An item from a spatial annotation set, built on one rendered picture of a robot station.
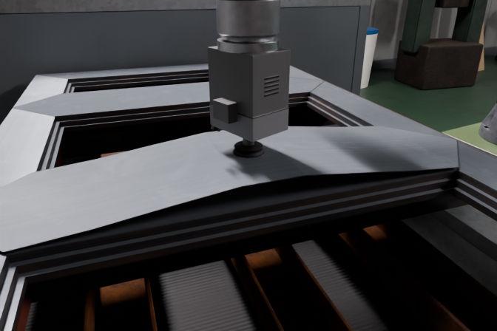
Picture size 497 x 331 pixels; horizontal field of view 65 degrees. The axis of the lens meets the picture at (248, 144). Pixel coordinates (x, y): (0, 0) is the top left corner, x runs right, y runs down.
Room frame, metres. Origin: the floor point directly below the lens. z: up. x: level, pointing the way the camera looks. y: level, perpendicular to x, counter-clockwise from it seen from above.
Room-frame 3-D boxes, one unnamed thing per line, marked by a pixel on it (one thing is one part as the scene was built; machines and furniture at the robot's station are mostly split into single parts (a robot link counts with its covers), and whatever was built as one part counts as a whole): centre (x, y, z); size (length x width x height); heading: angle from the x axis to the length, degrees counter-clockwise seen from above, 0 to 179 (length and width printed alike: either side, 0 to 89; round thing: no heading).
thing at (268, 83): (0.48, 0.01, 0.97); 0.10 x 0.09 x 0.16; 132
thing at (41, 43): (1.30, 0.18, 0.51); 1.30 x 0.04 x 1.01; 109
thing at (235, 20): (0.48, 0.00, 1.05); 0.08 x 0.08 x 0.05
